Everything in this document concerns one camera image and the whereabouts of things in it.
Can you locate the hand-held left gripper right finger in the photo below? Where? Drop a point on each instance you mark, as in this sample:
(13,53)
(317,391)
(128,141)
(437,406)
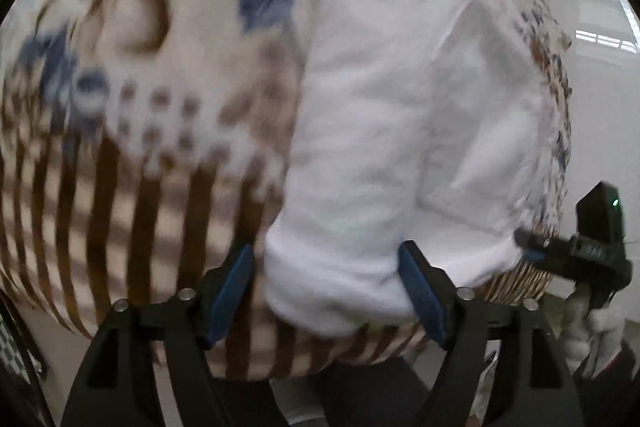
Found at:
(425,297)

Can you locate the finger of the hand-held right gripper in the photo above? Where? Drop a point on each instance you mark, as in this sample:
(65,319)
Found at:
(535,247)

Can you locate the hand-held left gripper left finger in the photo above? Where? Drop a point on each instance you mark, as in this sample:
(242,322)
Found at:
(227,302)

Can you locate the white towel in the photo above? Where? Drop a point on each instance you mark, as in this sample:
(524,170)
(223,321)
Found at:
(390,107)

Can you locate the person's right forearm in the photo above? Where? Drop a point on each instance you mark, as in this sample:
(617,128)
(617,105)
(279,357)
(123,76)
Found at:
(610,397)

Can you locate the person's right hand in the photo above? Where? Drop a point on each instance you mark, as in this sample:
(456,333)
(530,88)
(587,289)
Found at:
(582,337)

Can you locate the person's dark trouser leg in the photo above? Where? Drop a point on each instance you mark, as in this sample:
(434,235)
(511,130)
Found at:
(360,397)

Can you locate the floral plush blanket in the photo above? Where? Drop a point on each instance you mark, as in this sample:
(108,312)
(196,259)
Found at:
(150,82)

